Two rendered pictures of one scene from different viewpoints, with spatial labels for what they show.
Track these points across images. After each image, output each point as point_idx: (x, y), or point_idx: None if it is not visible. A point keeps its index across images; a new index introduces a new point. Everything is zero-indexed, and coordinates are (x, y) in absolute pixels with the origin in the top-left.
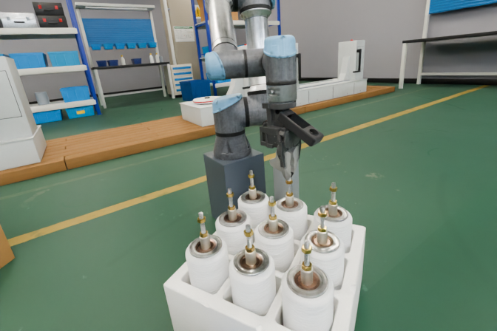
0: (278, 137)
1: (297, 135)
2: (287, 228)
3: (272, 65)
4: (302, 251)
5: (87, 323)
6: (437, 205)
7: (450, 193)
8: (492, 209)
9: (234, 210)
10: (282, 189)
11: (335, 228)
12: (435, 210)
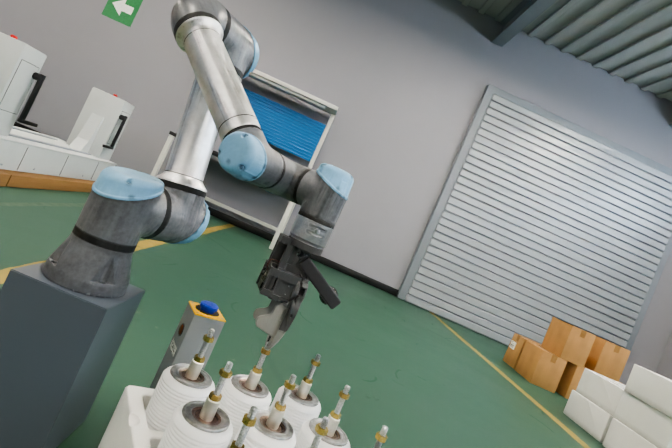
0: (296, 288)
1: (321, 292)
2: (287, 422)
3: (332, 201)
4: (379, 441)
5: None
6: (276, 379)
7: (278, 363)
8: (314, 382)
9: (220, 401)
10: (189, 361)
11: (314, 415)
12: (279, 386)
